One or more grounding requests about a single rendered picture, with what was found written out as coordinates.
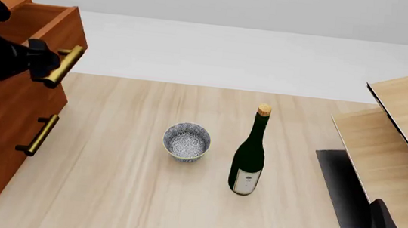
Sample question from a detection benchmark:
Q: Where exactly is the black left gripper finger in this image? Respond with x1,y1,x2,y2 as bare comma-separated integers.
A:
25,37,63,69
29,62,60,85

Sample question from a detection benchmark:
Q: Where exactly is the brass handle of open-box drawer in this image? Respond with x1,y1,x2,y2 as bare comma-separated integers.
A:
40,42,86,93

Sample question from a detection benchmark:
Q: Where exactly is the wooden drawer with box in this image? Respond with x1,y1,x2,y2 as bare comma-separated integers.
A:
0,0,93,108

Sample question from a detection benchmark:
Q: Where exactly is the wooden drawer with flat front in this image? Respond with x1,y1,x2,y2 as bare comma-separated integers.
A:
0,78,71,180

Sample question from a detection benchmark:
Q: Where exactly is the pale wooden two-tier shelf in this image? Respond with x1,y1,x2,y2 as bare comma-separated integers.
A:
319,55,408,228

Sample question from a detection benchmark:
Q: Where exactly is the dark green corked bottle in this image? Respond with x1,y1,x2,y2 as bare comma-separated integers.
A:
226,100,274,199

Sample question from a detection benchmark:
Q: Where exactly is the patterned blue-white bowl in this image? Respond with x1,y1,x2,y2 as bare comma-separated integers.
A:
160,119,213,166

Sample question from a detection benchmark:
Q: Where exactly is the brass handle of flat-front drawer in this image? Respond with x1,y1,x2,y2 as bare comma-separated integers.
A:
14,110,61,160

